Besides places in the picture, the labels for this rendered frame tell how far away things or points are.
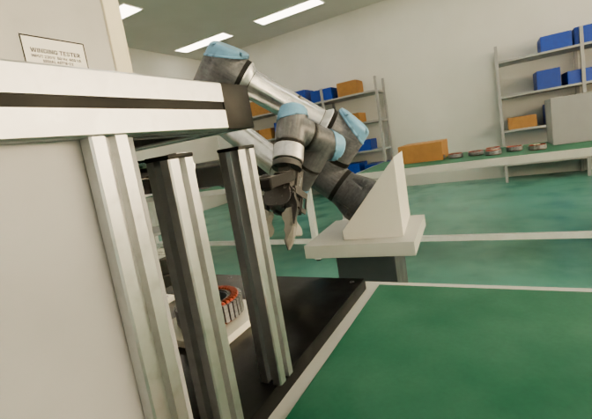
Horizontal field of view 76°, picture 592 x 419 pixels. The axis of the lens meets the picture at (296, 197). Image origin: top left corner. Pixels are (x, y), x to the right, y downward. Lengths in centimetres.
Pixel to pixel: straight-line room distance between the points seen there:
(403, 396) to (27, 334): 37
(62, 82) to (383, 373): 45
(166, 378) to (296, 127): 69
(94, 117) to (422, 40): 707
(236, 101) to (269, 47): 798
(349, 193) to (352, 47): 652
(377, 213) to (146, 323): 87
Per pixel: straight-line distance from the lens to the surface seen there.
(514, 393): 50
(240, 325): 63
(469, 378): 52
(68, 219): 28
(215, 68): 114
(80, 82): 29
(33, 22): 46
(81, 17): 49
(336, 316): 64
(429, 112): 713
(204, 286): 38
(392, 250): 107
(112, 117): 29
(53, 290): 28
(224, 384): 42
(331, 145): 97
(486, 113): 705
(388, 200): 109
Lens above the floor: 104
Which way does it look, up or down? 7 degrees down
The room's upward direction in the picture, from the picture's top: 9 degrees counter-clockwise
